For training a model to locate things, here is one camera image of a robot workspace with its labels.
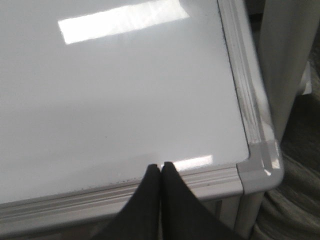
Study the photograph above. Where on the grey whiteboard stand leg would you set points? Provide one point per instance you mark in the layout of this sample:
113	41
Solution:
247	213

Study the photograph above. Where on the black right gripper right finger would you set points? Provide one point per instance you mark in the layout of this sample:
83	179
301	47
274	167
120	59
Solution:
183	217

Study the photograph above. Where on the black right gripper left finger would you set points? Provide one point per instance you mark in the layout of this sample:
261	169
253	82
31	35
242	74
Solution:
139	218

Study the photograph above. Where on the white framed whiteboard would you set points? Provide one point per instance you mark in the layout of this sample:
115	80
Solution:
94	91

